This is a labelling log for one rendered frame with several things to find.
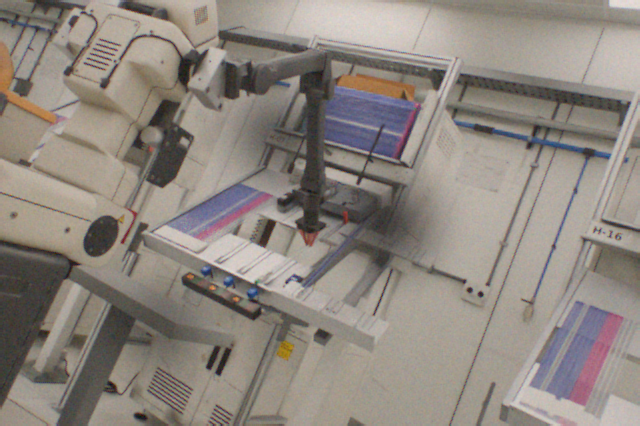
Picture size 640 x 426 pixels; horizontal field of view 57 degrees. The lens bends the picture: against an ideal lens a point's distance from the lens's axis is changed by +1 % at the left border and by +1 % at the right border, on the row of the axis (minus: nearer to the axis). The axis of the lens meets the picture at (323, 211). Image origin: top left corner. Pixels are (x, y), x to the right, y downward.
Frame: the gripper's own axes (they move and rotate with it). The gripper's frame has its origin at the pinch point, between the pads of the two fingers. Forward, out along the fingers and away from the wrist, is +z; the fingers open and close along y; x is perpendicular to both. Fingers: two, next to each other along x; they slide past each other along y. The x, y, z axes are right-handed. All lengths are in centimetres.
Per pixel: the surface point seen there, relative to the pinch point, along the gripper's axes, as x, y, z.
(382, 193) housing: -37.5, -8.0, -11.0
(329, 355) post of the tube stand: 29.2, -31.3, 16.7
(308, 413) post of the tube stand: 40, -32, 32
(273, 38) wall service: -213, 198, -25
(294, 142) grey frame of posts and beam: -48, 46, -17
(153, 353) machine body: 30, 55, 61
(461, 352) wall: -131, -24, 118
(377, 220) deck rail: -31.2, -10.6, -2.0
